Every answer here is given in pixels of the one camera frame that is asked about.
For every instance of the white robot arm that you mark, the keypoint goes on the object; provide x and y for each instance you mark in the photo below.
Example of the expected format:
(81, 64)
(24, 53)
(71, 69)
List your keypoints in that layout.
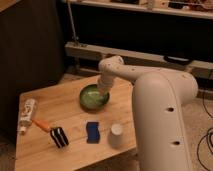
(157, 98)

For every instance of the blue eraser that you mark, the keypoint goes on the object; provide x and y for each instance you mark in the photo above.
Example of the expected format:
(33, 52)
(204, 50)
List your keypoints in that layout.
(93, 135)

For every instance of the green bowl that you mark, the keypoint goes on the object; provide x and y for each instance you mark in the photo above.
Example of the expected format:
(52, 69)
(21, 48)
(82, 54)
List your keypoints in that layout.
(91, 99)

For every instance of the wooden table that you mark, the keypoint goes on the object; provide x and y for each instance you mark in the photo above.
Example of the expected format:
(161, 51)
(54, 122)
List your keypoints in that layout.
(59, 106)

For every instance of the black white striped block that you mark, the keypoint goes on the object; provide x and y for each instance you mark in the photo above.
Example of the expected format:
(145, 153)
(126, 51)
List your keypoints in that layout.
(59, 137)

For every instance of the orange carrot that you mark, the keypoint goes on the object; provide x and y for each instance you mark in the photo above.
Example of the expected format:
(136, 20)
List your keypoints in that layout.
(42, 125)

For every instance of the clear plastic bottle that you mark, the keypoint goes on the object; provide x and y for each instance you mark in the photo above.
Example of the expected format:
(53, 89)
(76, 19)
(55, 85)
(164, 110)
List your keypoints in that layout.
(27, 115)

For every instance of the metal shelf rack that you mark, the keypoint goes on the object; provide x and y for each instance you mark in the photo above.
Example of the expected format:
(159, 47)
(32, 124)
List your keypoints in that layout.
(167, 37)

